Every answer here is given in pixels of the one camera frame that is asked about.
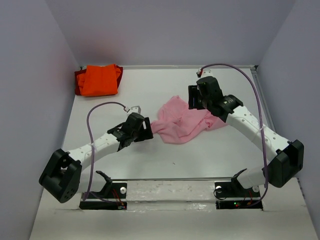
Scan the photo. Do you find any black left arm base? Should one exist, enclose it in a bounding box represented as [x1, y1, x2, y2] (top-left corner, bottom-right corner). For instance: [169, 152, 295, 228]
[79, 170, 128, 211]

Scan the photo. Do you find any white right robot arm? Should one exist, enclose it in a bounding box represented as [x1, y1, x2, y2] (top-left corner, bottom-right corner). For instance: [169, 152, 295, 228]
[188, 76, 304, 196]

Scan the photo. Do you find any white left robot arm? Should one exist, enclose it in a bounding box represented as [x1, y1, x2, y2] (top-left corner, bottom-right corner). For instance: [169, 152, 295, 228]
[39, 112, 153, 204]

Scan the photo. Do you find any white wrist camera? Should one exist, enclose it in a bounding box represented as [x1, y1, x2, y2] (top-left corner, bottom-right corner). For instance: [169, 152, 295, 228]
[124, 105, 142, 115]
[196, 68, 213, 78]

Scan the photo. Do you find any pink t shirt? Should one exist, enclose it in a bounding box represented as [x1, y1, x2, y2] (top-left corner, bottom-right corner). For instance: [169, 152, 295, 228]
[150, 95, 227, 144]

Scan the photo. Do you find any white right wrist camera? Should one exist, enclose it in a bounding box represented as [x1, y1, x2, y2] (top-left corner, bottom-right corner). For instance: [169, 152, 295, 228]
[196, 68, 213, 78]

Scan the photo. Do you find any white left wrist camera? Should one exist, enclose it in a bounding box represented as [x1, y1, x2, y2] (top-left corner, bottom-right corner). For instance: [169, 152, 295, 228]
[124, 105, 142, 115]

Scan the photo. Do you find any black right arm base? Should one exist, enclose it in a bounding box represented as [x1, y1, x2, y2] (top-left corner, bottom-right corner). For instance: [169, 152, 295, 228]
[213, 168, 263, 210]

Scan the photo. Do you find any aluminium table frame rail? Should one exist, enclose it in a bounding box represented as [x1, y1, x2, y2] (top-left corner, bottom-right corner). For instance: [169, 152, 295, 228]
[249, 64, 291, 177]

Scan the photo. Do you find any orange folded t shirt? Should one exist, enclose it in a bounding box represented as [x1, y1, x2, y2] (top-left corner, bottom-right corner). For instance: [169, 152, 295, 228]
[76, 64, 120, 97]

